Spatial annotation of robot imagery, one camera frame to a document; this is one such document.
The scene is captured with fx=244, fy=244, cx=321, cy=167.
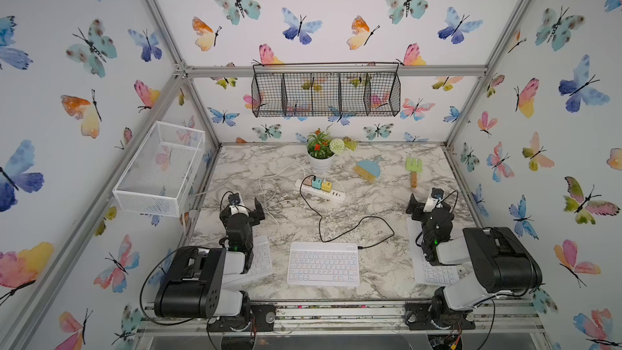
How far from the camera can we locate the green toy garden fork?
107 cm

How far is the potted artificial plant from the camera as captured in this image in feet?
3.30

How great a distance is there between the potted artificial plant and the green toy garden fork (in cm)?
35
